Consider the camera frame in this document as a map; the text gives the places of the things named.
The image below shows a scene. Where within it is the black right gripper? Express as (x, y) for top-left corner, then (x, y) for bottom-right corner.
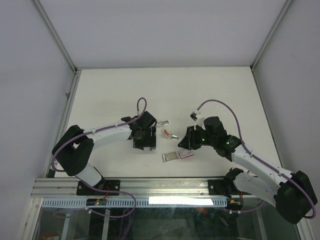
(177, 125), (216, 151)

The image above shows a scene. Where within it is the red white staple box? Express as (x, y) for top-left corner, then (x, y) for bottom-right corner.
(177, 149), (194, 159)

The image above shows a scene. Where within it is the white stapler magazine part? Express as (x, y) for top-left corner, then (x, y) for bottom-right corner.
(157, 120), (170, 127)

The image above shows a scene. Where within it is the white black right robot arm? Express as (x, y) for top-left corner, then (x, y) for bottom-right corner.
(178, 113), (318, 224)

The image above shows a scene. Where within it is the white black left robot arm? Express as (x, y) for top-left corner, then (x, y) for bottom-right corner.
(52, 111), (157, 195)

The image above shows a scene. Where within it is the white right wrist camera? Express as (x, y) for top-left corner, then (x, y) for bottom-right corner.
(190, 109), (205, 130)

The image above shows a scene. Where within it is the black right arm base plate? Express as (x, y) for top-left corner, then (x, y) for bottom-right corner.
(207, 179), (228, 197)

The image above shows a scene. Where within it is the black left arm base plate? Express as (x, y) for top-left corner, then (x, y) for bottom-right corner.
(76, 179), (121, 196)

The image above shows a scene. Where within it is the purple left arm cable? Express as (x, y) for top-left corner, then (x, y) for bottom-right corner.
(51, 97), (148, 172)

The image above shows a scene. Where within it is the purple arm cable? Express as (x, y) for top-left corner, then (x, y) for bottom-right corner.
(51, 97), (148, 172)
(197, 99), (317, 220)

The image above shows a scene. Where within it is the aluminium mounting rail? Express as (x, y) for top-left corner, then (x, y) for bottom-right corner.
(31, 177), (223, 198)

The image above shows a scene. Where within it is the white slotted cable duct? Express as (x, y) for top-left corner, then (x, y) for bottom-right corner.
(42, 196), (227, 209)

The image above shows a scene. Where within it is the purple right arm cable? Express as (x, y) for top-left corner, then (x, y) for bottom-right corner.
(197, 99), (317, 220)

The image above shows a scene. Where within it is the left aluminium frame post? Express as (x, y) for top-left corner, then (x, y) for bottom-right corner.
(31, 0), (78, 73)

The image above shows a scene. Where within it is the aluminium frame post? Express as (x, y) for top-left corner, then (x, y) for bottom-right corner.
(31, 0), (78, 73)
(250, 0), (295, 73)

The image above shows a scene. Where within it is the right aluminium frame post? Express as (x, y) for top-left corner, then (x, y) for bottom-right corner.
(250, 0), (295, 73)

